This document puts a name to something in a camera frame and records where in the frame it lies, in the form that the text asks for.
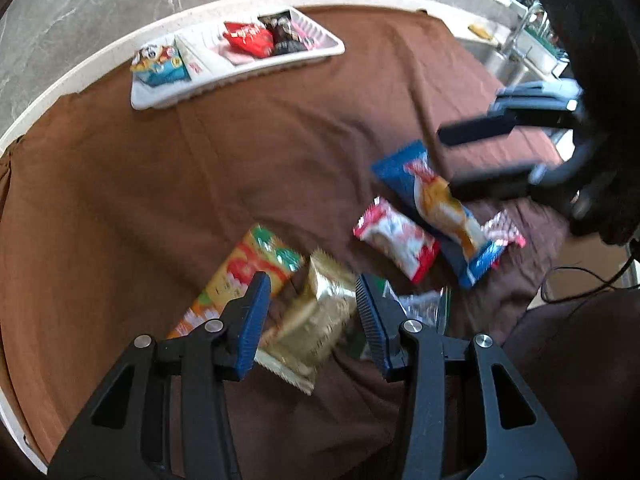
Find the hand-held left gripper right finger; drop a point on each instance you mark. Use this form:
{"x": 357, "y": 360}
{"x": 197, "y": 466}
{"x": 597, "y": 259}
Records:
{"x": 372, "y": 325}

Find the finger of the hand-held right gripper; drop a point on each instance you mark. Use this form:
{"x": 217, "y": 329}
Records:
{"x": 495, "y": 182}
{"x": 480, "y": 127}

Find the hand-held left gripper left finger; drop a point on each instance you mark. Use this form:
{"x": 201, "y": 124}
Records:
{"x": 252, "y": 325}

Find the small checkered candy packet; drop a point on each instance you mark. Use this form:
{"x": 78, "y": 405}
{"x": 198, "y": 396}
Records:
{"x": 502, "y": 230}

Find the clear green-edged seed packet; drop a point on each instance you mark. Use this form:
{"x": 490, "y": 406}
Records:
{"x": 420, "y": 305}

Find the gold snack packet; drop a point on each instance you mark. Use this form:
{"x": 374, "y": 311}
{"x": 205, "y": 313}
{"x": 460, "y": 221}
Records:
{"x": 315, "y": 315}

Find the orange apple print packet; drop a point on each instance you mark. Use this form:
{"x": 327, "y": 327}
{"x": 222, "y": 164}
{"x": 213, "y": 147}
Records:
{"x": 240, "y": 265}

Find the blue snack packet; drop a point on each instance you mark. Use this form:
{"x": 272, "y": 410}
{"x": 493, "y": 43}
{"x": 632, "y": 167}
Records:
{"x": 400, "y": 172}

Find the red white snack packet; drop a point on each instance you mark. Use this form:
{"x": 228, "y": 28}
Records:
{"x": 395, "y": 235}

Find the white plastic tray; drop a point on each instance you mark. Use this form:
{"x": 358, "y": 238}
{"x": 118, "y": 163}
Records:
{"x": 300, "y": 55}

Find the black snack packet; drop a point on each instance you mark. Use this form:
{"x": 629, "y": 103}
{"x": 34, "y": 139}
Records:
{"x": 287, "y": 35}

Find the red snack bag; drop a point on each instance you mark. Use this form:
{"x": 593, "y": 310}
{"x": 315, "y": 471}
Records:
{"x": 247, "y": 37}

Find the white silver snack packet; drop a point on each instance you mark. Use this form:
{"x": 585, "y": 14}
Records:
{"x": 197, "y": 57}

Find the panda print snack packet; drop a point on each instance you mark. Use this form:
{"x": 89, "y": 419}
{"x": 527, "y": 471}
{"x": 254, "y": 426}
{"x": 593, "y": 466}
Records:
{"x": 160, "y": 65}

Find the steel sink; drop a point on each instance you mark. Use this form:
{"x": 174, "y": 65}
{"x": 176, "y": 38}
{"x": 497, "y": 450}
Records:
{"x": 492, "y": 62}

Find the white drain rack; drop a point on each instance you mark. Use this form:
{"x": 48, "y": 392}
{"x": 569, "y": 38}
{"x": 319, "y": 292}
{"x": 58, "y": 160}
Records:
{"x": 542, "y": 55}

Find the yellow sponge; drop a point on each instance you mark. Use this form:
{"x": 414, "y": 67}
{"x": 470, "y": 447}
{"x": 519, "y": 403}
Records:
{"x": 481, "y": 31}

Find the steel faucet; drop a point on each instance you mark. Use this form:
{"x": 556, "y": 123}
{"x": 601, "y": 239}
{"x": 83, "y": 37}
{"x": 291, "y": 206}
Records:
{"x": 515, "y": 35}

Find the brown cloth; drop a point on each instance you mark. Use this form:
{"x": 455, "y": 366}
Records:
{"x": 150, "y": 185}

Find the dark cloth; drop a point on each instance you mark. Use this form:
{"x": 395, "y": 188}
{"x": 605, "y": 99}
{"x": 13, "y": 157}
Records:
{"x": 590, "y": 385}

